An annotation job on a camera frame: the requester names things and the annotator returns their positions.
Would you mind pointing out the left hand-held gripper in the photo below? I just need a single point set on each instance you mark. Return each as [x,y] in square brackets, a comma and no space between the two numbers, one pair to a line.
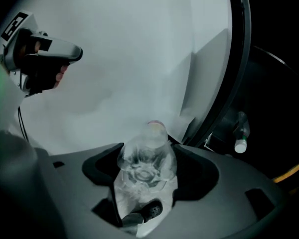
[12,25]

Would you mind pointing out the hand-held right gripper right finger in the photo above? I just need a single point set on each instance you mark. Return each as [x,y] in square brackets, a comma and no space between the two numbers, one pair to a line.
[226,208]

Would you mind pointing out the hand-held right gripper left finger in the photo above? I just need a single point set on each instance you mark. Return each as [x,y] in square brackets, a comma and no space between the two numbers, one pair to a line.
[72,195]

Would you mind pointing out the white-capped bottle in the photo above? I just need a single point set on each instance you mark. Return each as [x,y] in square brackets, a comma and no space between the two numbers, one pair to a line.
[240,146]

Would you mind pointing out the clear plastic bottle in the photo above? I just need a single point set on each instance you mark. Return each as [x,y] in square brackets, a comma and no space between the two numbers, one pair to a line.
[149,153]

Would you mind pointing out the person's left hand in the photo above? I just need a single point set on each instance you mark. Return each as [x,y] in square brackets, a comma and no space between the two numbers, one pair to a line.
[36,47]

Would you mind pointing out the person's right shoe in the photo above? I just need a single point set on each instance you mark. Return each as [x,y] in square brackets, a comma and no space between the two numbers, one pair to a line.
[153,209]

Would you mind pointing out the black mini fridge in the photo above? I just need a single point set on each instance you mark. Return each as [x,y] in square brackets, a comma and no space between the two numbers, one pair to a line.
[276,83]

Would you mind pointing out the left hand-held gripper camera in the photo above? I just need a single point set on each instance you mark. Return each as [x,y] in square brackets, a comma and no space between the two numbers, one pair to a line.
[43,33]

